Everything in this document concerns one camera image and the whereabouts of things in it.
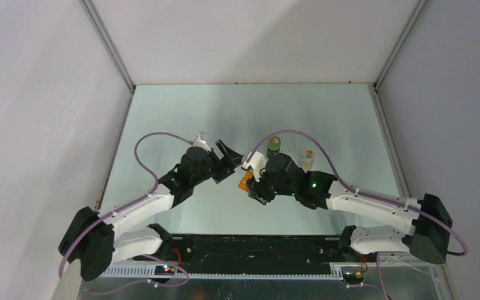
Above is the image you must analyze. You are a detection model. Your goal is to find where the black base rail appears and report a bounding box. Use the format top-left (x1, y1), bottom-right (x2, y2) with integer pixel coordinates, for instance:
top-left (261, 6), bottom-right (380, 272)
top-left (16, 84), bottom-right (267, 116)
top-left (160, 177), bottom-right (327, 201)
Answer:
top-left (107, 234), bottom-right (398, 278)

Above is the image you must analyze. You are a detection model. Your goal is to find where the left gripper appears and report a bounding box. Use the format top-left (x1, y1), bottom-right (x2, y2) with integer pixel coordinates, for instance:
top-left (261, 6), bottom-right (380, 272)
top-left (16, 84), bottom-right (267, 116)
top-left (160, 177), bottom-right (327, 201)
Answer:
top-left (191, 140), bottom-right (244, 186)

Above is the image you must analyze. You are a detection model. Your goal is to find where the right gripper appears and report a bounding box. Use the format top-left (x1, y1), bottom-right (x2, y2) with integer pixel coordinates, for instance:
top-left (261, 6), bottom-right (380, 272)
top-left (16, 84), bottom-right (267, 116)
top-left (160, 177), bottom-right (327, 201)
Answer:
top-left (246, 164), bottom-right (296, 206)

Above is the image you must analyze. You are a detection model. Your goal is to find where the green pill bottle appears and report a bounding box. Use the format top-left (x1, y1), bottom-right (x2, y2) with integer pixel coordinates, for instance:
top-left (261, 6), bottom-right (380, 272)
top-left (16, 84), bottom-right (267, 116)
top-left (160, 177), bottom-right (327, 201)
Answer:
top-left (266, 136), bottom-right (281, 159)

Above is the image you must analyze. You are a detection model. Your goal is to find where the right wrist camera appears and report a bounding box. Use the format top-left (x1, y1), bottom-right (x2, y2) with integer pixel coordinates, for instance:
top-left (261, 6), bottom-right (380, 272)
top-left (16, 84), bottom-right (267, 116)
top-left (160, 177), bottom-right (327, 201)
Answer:
top-left (241, 151), bottom-right (266, 182)

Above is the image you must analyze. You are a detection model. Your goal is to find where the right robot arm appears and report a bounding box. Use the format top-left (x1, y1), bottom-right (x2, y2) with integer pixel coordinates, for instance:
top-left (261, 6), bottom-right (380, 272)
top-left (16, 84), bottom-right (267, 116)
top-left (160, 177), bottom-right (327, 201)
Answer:
top-left (239, 152), bottom-right (453, 265)

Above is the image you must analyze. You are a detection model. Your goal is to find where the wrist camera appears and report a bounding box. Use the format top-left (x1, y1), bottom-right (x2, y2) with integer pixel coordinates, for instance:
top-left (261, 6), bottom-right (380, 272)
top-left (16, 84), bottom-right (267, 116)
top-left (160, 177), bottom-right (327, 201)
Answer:
top-left (241, 151), bottom-right (266, 182)
top-left (192, 131), bottom-right (213, 153)

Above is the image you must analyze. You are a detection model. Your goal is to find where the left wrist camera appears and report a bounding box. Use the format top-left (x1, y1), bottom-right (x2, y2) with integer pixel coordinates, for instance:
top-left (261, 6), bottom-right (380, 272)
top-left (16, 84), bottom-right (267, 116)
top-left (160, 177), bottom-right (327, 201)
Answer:
top-left (192, 131), bottom-right (213, 153)

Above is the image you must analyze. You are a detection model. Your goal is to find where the clear pill bottle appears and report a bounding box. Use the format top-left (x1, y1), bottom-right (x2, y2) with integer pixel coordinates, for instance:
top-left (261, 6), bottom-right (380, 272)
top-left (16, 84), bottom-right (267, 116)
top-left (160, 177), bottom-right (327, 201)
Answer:
top-left (299, 150), bottom-right (315, 171)

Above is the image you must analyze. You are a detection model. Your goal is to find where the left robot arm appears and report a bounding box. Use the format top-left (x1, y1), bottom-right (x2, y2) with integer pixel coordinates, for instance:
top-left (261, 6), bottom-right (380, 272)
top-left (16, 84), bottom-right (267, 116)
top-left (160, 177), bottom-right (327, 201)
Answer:
top-left (58, 140), bottom-right (243, 281)

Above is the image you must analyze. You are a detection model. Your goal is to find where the orange pill box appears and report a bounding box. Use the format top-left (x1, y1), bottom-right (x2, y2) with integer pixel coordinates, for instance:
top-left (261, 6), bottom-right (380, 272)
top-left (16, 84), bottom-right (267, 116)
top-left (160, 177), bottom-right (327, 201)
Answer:
top-left (238, 171), bottom-right (254, 193)

